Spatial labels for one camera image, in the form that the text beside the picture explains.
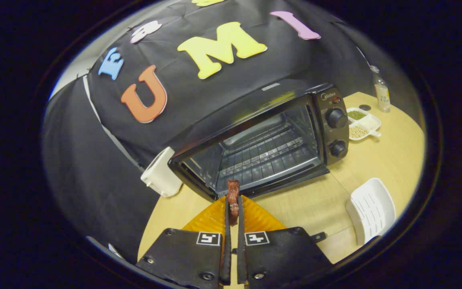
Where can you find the white bread toaster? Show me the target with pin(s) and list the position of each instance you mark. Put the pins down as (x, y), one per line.
(159, 176)

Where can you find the white divided condiment dish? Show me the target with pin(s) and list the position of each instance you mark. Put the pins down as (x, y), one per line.
(369, 122)

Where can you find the brown steak piece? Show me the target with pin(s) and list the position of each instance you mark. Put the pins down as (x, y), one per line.
(233, 198)

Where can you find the black toaster oven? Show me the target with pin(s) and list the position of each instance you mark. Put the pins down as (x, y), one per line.
(335, 102)

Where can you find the clear glass bottle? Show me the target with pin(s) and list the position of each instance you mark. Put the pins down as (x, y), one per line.
(382, 94)

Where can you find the white ribbed plastic tray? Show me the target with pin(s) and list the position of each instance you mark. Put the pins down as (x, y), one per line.
(373, 208)

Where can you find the dark bottle cap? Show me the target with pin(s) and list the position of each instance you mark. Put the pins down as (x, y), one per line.
(364, 107)

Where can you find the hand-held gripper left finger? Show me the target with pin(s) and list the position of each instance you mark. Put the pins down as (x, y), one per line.
(187, 257)

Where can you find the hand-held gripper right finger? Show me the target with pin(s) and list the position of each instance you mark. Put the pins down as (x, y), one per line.
(279, 257)

